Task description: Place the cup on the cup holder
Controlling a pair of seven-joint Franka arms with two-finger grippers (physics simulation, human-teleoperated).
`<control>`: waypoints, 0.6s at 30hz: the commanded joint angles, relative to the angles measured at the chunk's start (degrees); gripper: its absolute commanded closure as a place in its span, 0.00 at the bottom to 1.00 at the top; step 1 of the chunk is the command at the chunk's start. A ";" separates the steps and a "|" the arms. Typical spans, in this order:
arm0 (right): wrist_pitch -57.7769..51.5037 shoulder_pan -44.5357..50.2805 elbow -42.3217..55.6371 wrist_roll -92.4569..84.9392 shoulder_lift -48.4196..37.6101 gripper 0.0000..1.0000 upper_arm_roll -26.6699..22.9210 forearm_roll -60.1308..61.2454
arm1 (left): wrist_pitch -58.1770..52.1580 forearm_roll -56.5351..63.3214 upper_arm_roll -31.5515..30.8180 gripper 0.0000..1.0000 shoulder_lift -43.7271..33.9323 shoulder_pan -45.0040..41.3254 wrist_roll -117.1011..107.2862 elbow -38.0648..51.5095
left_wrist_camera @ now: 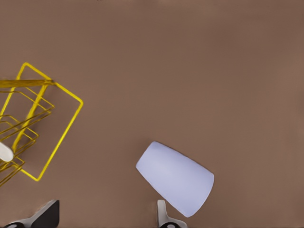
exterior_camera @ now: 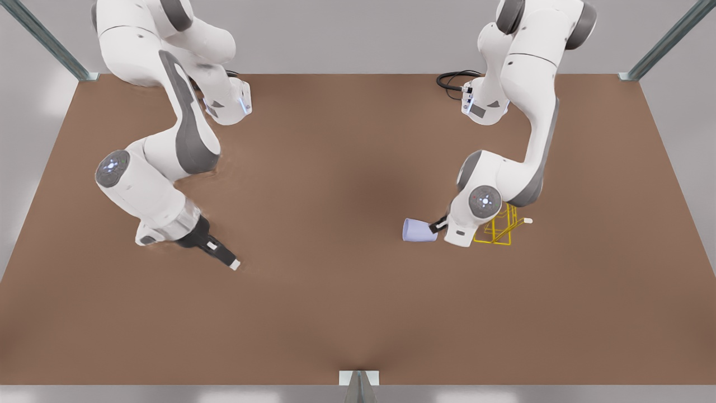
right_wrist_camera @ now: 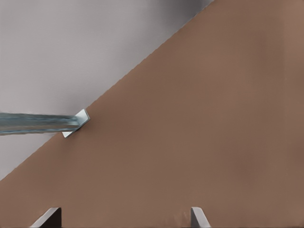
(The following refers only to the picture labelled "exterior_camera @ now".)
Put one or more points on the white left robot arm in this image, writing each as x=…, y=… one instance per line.
x=523, y=112

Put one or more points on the silver frame post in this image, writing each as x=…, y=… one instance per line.
x=47, y=40
x=665, y=40
x=358, y=387

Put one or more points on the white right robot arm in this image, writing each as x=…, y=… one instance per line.
x=151, y=184

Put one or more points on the pale lavender cup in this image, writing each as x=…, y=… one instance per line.
x=418, y=230

